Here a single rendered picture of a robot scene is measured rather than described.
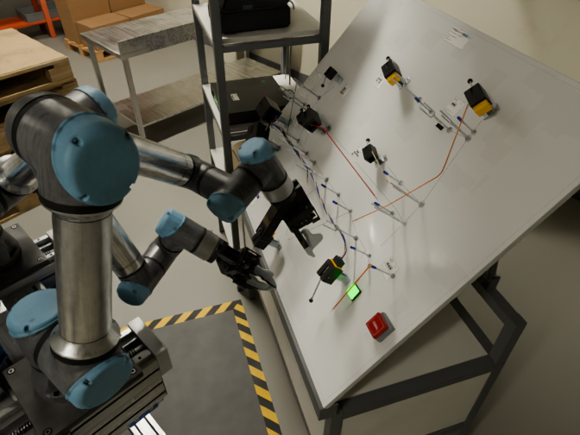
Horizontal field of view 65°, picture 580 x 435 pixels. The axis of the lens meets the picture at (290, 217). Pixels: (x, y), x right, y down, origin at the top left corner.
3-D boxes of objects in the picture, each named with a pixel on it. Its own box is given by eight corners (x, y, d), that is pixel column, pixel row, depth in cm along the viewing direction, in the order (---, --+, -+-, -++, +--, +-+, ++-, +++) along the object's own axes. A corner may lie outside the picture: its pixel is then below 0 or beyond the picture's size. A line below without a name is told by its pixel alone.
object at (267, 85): (223, 127, 207) (223, 114, 202) (210, 94, 232) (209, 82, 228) (293, 117, 214) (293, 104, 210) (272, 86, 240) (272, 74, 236)
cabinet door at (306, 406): (318, 461, 159) (324, 405, 134) (274, 336, 199) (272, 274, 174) (324, 458, 160) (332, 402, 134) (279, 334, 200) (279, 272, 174)
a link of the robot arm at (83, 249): (92, 350, 95) (88, 91, 71) (137, 393, 88) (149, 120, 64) (34, 381, 86) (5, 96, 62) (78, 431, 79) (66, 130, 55)
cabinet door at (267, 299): (274, 335, 199) (274, 273, 174) (245, 251, 239) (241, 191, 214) (279, 333, 200) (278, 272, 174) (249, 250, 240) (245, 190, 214)
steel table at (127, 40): (289, 91, 481) (289, -4, 421) (143, 154, 385) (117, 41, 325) (248, 73, 516) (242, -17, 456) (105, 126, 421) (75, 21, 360)
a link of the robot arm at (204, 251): (188, 255, 120) (202, 230, 124) (203, 264, 121) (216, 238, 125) (197, 250, 114) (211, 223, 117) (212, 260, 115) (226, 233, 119)
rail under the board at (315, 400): (318, 421, 130) (319, 410, 126) (230, 186, 216) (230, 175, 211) (336, 415, 131) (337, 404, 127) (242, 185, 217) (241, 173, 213)
